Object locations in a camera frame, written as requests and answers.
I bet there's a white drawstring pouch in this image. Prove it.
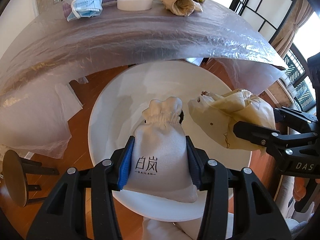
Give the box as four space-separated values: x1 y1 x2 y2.
124 96 198 203

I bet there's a beige cloth bag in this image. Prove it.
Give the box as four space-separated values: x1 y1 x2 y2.
160 0 203 16

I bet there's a white tape roll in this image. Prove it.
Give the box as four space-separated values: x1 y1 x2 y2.
117 0 153 11

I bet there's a white round trash bin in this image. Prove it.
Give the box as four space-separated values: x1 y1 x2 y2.
88 61 251 222

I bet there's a person's right hand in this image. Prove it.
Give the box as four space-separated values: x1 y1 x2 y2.
293 177 306 201

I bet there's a round wooden stool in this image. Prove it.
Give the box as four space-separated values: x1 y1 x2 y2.
2 150 60 207

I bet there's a beige curtain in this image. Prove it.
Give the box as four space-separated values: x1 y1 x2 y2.
271 0 314 59

